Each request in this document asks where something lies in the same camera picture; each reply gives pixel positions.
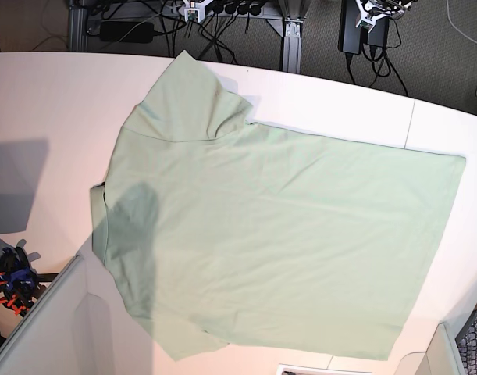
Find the light green T-shirt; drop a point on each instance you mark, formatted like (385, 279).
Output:
(218, 231)

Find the black power strip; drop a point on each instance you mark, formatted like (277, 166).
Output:
(237, 7)

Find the black power brick pair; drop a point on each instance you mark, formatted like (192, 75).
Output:
(352, 38)

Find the black power adapter left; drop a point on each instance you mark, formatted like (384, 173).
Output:
(126, 32)

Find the grey partition panel left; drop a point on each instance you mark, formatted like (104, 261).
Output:
(42, 343)

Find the grey partition panel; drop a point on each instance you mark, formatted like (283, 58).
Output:
(441, 357)
(42, 343)

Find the blue orange clamp tool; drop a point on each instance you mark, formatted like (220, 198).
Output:
(18, 282)

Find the grey partition panel right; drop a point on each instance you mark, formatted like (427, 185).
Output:
(441, 357)

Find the grey patterned chair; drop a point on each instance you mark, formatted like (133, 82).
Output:
(467, 344)

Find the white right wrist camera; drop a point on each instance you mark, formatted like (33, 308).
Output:
(195, 10)

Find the aluminium frame post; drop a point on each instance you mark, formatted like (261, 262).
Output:
(289, 27)

